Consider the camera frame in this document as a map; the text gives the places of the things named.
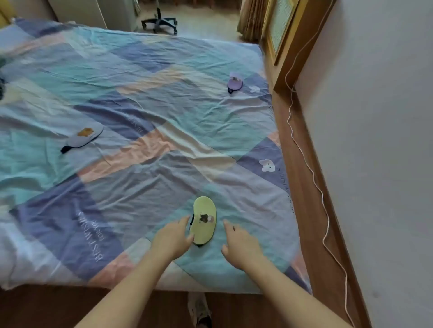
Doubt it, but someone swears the person's left hand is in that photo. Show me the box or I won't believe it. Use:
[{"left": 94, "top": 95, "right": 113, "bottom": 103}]
[{"left": 150, "top": 215, "right": 195, "bottom": 270}]

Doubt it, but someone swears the person's right hand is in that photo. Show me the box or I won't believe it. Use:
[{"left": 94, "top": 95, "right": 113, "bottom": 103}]
[{"left": 221, "top": 219, "right": 267, "bottom": 272}]

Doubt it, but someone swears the patchwork bed sheet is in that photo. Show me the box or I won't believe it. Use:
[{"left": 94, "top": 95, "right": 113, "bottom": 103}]
[{"left": 0, "top": 17, "right": 313, "bottom": 295}]

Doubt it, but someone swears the black office chair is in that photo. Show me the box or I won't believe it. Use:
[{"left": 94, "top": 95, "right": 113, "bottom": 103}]
[{"left": 141, "top": 7, "right": 178, "bottom": 35}]

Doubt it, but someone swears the purple eye mask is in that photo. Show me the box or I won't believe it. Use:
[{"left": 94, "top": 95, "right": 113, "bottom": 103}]
[{"left": 226, "top": 71, "right": 244, "bottom": 95}]

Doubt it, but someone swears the person's left forearm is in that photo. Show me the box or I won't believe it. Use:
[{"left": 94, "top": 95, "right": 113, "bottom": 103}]
[{"left": 75, "top": 251, "right": 176, "bottom": 328}]

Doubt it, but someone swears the grey-blue eye mask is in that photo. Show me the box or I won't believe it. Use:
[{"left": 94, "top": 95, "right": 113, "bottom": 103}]
[{"left": 60, "top": 127, "right": 105, "bottom": 155}]

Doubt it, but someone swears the white cable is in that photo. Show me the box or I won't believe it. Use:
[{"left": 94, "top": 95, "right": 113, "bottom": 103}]
[{"left": 284, "top": 0, "right": 356, "bottom": 328}]

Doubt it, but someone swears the pale green eye mask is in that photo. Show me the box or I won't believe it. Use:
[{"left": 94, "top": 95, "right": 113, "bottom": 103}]
[{"left": 188, "top": 196, "right": 217, "bottom": 247}]

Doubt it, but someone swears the person's right forearm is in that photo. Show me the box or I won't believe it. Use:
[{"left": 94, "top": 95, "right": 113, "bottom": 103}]
[{"left": 243, "top": 256, "right": 354, "bottom": 328}]

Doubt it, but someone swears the brown patterned curtain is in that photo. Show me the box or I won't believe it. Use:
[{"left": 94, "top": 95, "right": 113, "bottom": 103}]
[{"left": 236, "top": 0, "right": 268, "bottom": 43}]

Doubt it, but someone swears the wooden radiator cover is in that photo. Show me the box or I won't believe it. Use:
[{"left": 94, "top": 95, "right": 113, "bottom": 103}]
[{"left": 260, "top": 0, "right": 337, "bottom": 99}]

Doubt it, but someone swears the white shoe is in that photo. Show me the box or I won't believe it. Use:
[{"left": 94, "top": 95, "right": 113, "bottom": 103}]
[{"left": 188, "top": 291, "right": 213, "bottom": 328}]

